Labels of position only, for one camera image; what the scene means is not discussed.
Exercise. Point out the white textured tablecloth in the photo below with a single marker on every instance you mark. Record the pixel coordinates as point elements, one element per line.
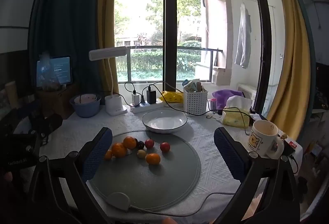
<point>210,162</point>

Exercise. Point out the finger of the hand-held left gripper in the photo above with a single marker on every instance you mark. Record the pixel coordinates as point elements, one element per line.
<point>51,122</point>

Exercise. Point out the cartoon print packet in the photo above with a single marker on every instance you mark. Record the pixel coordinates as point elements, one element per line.
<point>191,87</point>

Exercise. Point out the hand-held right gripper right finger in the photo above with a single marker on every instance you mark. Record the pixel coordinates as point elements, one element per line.
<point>228,154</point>

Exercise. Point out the blue bowl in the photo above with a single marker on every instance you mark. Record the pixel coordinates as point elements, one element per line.
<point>85,108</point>

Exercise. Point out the white cartoon mug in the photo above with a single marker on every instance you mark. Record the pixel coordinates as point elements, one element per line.
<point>264,139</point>

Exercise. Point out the blue packet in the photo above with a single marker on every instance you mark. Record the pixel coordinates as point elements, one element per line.
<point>185,82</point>

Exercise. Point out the dark sliding door frame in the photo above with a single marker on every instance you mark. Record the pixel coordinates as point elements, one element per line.
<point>263,34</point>

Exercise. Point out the white plastic basket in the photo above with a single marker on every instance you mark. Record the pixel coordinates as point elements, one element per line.
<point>195,102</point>

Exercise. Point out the black charger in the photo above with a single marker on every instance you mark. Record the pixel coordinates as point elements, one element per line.
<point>151,96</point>

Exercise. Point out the hanging grey garment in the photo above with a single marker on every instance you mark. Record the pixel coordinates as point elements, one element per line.
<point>243,36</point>

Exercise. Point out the white charger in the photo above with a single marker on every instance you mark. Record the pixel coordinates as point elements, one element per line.
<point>135,97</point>

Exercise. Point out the person's left hand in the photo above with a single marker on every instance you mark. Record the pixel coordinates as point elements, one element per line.
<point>7,177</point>

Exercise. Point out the yellow curtain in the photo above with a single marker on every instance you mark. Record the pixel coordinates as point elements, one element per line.
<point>293,46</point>
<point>108,34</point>

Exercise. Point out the balcony cardboard box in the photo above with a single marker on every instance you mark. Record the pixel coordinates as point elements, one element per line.
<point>221,75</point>

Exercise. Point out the yellow tissue pack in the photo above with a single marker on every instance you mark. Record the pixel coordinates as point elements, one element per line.
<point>235,117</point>

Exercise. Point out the small pale yellow fruit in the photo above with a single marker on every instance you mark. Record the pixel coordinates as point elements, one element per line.
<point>141,154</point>

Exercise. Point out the black balcony railing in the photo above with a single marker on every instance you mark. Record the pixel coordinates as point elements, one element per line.
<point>190,48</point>

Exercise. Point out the yellow wipes packet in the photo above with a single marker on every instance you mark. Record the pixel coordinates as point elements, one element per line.
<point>171,96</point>

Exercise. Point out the red black small box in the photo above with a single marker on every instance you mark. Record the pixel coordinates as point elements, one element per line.
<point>291,145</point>

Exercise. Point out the tablet screen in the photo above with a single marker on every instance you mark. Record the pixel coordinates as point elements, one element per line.
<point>57,69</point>

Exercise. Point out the grey round mat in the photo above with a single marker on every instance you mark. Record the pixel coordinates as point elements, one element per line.
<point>144,177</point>

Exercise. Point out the white desk lamp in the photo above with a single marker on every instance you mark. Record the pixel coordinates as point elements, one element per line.
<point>108,53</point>

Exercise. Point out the red tomato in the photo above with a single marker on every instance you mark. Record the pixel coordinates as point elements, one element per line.
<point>165,147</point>
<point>149,143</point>

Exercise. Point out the small white wrapper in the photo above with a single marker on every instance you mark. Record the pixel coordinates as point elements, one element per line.
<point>211,116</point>

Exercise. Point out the white round plate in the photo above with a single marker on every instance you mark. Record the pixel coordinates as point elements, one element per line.
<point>165,121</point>

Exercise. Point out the white power strip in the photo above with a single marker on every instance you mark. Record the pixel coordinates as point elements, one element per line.
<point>144,109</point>

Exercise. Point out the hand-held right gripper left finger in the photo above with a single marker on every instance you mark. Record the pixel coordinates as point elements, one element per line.
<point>99,149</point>

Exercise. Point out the dark window frame post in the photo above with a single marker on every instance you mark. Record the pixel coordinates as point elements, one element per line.
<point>169,21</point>

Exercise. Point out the small pink white box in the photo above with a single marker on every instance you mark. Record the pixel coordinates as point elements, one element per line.
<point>212,104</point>

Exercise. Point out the purple cloth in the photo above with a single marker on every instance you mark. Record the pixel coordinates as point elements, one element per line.
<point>226,95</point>

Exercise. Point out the teal curtain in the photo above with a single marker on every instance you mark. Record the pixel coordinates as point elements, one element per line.
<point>64,21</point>

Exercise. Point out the small orange mandarin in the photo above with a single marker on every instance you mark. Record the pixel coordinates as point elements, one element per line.
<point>108,155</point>

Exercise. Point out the dark purple plum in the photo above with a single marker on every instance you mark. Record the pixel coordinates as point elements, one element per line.
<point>140,145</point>

